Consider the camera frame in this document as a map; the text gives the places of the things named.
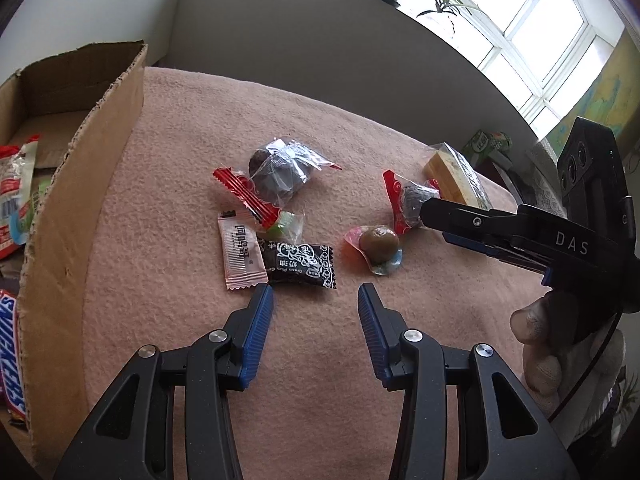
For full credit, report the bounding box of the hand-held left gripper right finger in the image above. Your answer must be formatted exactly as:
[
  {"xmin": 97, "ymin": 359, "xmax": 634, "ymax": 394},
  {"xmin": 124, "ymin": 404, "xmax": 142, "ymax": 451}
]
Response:
[{"xmin": 357, "ymin": 282, "xmax": 581, "ymax": 480}]

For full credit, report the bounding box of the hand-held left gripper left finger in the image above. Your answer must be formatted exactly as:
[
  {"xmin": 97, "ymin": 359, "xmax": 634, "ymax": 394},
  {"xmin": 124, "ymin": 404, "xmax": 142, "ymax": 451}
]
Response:
[{"xmin": 52, "ymin": 284, "xmax": 275, "ymax": 480}]

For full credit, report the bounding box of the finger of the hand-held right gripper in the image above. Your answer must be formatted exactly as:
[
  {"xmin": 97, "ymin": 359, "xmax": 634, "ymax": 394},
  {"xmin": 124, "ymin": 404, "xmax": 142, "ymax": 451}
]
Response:
[
  {"xmin": 419, "ymin": 198, "xmax": 531, "ymax": 248},
  {"xmin": 442, "ymin": 232, "xmax": 551, "ymax": 283}
]

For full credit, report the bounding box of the red packet with dark plum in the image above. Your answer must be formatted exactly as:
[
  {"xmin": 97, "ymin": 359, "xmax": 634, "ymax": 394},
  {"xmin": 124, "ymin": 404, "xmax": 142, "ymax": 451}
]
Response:
[{"xmin": 382, "ymin": 170, "xmax": 443, "ymax": 236}]

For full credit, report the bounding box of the black candy packet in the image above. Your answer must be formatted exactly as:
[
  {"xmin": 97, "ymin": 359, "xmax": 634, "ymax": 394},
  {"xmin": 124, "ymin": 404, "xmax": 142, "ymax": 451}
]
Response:
[{"xmin": 257, "ymin": 240, "xmax": 337, "ymax": 291}]

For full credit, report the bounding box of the cardboard box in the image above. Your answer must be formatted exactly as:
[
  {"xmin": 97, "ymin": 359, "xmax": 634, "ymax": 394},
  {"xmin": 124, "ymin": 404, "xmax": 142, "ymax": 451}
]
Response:
[{"xmin": 0, "ymin": 41, "xmax": 148, "ymax": 466}]

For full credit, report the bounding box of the brown chocolate bar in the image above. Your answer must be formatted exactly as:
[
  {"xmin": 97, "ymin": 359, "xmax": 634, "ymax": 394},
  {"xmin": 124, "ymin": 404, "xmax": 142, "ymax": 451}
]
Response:
[{"xmin": 0, "ymin": 289, "xmax": 28, "ymax": 423}]

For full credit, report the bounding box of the green and red snack bag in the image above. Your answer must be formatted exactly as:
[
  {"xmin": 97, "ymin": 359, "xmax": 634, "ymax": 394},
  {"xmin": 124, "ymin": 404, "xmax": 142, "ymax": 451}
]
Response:
[{"xmin": 0, "ymin": 135, "xmax": 41, "ymax": 261}]

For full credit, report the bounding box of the person's right hand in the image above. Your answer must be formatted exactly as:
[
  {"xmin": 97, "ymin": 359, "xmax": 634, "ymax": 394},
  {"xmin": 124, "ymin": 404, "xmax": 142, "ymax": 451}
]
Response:
[{"xmin": 510, "ymin": 292, "xmax": 626, "ymax": 416}]

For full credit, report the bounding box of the cake slice in clear packet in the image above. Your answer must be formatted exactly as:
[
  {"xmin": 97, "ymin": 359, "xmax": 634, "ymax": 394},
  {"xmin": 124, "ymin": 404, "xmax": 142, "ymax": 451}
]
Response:
[{"xmin": 424, "ymin": 142, "xmax": 493, "ymax": 211}]

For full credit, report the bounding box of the white lace cloth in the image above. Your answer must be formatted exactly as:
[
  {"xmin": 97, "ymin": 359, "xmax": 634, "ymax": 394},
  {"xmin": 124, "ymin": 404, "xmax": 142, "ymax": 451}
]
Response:
[{"xmin": 525, "ymin": 140, "xmax": 568, "ymax": 218}]

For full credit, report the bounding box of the green printed box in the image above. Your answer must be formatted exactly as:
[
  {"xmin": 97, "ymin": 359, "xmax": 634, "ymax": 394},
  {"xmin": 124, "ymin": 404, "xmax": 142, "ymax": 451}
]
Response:
[{"xmin": 462, "ymin": 130, "xmax": 512, "ymax": 161}]

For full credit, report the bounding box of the jelly cup with brown ball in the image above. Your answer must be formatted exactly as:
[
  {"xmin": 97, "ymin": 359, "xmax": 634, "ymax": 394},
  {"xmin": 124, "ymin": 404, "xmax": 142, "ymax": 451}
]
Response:
[{"xmin": 344, "ymin": 225, "xmax": 403, "ymax": 277}]

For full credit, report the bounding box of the pink sachet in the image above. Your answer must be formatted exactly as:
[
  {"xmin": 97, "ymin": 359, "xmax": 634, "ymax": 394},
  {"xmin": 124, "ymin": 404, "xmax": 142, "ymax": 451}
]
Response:
[{"xmin": 217, "ymin": 210, "xmax": 267, "ymax": 292}]

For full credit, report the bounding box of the green jelly candy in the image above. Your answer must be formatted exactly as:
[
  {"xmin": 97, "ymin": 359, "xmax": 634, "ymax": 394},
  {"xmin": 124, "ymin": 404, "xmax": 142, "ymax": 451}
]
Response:
[{"xmin": 257, "ymin": 210, "xmax": 305, "ymax": 243}]

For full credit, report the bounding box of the red wrapped candy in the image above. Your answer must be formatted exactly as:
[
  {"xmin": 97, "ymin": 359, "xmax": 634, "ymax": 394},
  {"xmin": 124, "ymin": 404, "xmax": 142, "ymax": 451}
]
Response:
[{"xmin": 212, "ymin": 167, "xmax": 286, "ymax": 228}]

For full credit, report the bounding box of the clear packet of dark plums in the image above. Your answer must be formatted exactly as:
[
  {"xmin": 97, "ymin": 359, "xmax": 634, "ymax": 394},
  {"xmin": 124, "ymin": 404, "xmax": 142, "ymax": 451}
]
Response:
[{"xmin": 248, "ymin": 136, "xmax": 342, "ymax": 208}]

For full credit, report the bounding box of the white framed window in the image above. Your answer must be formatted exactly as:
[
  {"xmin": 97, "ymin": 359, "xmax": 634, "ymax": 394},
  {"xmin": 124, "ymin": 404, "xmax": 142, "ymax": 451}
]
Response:
[{"xmin": 310, "ymin": 0, "xmax": 626, "ymax": 136}]

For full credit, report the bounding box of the small spider plant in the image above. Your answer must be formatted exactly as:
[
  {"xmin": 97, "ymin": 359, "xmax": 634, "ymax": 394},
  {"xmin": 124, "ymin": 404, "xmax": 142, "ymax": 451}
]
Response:
[{"xmin": 415, "ymin": 0, "xmax": 486, "ymax": 36}]

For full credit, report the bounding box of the black cable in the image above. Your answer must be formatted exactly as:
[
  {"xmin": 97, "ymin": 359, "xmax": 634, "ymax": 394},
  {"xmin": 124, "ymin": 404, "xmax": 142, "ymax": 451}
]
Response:
[{"xmin": 549, "ymin": 307, "xmax": 627, "ymax": 418}]

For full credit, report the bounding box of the wall map poster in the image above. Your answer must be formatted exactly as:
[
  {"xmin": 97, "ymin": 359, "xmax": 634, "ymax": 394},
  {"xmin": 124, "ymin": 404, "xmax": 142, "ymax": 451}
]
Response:
[{"xmin": 545, "ymin": 35, "xmax": 640, "ymax": 156}]

